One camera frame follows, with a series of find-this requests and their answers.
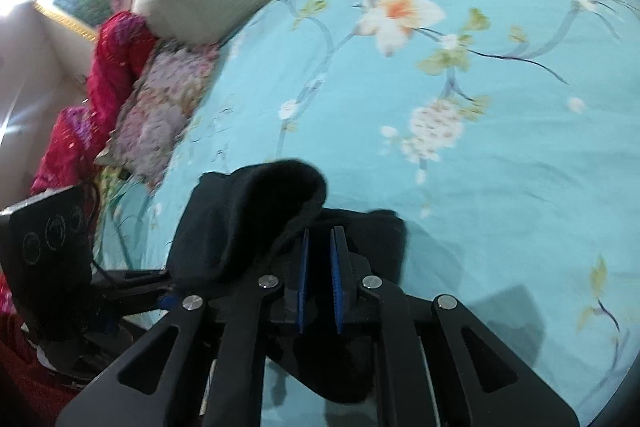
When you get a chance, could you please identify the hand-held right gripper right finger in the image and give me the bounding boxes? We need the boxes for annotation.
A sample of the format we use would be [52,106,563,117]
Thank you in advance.
[329,226,581,427]

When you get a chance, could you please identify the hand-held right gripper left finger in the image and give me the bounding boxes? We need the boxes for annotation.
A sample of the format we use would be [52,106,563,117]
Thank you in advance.
[55,227,313,427]

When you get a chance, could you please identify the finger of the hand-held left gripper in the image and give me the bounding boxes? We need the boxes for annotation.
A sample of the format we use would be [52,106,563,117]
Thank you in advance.
[97,289,176,315]
[92,268,171,288]

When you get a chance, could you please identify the black pants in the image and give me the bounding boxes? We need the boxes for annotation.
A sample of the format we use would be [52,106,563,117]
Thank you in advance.
[165,159,408,403]

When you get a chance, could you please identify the person's red clothing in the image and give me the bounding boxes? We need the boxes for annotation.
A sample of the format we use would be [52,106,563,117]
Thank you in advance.
[0,272,96,427]

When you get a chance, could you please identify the pink floral pillow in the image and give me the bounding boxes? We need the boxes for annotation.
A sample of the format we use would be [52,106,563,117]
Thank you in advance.
[95,44,221,195]

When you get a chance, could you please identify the red cloth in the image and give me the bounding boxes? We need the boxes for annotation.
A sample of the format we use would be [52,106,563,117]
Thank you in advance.
[30,9,161,198]

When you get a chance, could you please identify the blue floral bedsheet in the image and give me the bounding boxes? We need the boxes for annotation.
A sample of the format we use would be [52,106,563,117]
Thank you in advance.
[95,0,636,427]

